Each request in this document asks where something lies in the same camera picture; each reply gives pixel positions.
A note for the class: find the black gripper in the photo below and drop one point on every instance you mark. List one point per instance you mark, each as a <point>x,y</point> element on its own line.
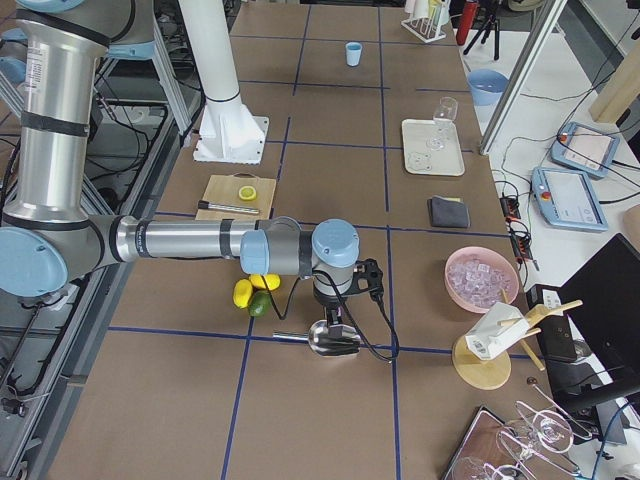
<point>327,302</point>

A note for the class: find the light blue plastic cup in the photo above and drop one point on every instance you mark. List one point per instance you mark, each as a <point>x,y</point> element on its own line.
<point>353,52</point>

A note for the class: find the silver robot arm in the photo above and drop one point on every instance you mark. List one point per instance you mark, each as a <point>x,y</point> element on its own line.
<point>48,240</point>

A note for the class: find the metal ice scoop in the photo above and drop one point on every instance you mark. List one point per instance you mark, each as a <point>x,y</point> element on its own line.
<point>325,339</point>

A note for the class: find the pink bowl with ice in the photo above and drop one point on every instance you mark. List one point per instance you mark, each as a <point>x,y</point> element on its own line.
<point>476,278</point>

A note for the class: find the blue bowl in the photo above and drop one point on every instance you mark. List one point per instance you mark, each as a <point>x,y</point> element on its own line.
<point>486,86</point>

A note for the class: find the yellow lemon upper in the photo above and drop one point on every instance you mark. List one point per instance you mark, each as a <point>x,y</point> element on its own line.
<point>265,282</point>

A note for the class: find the yellow lemon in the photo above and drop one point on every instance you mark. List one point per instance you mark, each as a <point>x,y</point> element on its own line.
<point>242,293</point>
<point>265,282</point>

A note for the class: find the green lime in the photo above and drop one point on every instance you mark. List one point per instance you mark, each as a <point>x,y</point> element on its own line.
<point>259,304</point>

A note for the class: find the yellow lemon lower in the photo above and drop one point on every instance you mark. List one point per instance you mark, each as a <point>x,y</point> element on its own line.
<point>242,293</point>

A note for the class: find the halved lemon slice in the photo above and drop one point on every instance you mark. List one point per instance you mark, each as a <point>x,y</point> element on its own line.
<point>247,193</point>

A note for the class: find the wooden cutting board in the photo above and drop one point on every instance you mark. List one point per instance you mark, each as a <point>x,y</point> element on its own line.
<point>223,189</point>

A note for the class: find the dark grey folded cloth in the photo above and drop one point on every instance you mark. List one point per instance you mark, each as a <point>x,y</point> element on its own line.
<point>444,212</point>

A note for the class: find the wooden cup stand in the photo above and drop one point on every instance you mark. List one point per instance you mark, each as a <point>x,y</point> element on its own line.
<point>492,374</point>

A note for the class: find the white paper carton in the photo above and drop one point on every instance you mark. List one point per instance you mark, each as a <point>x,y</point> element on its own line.
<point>497,330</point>

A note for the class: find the cream serving tray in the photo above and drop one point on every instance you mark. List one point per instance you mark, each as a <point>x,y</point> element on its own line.
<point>419,159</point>

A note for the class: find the glassware rack with glasses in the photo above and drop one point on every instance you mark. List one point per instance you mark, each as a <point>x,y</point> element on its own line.
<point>534,445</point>

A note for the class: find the clear wine glass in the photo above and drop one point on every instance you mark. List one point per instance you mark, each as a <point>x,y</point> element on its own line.
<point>443,119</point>

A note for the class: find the near teach pendant tablet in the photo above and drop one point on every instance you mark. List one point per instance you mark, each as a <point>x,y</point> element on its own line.
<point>566,199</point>

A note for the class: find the teach pendant tablet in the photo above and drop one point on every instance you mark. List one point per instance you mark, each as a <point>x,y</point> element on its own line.
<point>583,148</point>
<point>566,199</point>

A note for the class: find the far teach pendant tablet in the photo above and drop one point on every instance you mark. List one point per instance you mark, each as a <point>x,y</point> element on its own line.
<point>583,148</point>

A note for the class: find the black handled metal knife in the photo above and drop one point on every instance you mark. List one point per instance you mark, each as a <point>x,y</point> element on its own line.
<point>207,205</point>

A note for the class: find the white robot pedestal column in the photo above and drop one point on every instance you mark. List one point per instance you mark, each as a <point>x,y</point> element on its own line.
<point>228,132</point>

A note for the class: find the white wire cup rack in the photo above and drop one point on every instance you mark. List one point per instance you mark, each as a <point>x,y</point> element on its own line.
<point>426,19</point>

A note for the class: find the black camera tripod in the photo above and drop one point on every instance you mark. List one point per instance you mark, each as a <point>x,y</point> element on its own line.
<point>490,25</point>

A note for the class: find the aluminium frame post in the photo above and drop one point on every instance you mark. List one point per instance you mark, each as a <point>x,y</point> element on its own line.
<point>543,27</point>

